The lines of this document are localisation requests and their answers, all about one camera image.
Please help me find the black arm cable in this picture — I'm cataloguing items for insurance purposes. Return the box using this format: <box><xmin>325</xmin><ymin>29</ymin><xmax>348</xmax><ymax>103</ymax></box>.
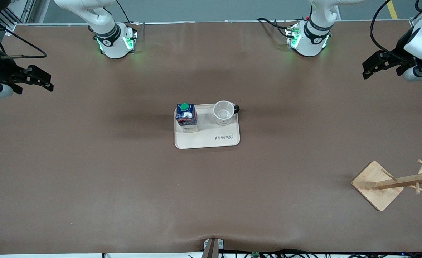
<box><xmin>370</xmin><ymin>0</ymin><xmax>412</xmax><ymax>55</ymax></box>
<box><xmin>0</xmin><ymin>11</ymin><xmax>48</xmax><ymax>60</ymax></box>

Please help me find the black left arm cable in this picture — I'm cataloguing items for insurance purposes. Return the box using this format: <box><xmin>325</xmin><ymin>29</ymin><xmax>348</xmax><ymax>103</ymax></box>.
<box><xmin>370</xmin><ymin>0</ymin><xmax>412</xmax><ymax>55</ymax></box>

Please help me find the white rabbit print tray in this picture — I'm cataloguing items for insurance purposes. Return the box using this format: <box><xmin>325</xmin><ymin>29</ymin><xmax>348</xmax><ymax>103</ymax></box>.
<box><xmin>174</xmin><ymin>104</ymin><xmax>241</xmax><ymax>149</ymax></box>

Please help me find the black base power cable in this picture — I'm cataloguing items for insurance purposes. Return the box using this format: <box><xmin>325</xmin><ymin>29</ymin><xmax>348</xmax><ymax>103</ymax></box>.
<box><xmin>115</xmin><ymin>0</ymin><xmax>132</xmax><ymax>25</ymax></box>
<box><xmin>257</xmin><ymin>17</ymin><xmax>291</xmax><ymax>38</ymax></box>

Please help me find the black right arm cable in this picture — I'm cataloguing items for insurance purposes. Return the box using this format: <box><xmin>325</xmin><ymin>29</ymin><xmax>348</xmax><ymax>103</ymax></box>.
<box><xmin>0</xmin><ymin>11</ymin><xmax>48</xmax><ymax>60</ymax></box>

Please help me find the white smiley face cup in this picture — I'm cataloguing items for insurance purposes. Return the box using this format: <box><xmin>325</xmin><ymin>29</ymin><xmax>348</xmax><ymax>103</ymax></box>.
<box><xmin>213</xmin><ymin>100</ymin><xmax>240</xmax><ymax>126</ymax></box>

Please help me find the metal table edge clamp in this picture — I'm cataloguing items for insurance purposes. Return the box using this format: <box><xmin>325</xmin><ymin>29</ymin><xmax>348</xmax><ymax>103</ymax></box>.
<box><xmin>203</xmin><ymin>238</ymin><xmax>225</xmax><ymax>258</ymax></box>

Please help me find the wooden mug rack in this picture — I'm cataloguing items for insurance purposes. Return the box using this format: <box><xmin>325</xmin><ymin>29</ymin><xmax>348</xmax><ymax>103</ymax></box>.
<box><xmin>351</xmin><ymin>159</ymin><xmax>422</xmax><ymax>212</ymax></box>

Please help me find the blue Pascal milk carton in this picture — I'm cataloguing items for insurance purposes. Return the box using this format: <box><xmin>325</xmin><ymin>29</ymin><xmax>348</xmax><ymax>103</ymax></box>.
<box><xmin>175</xmin><ymin>103</ymin><xmax>199</xmax><ymax>133</ymax></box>

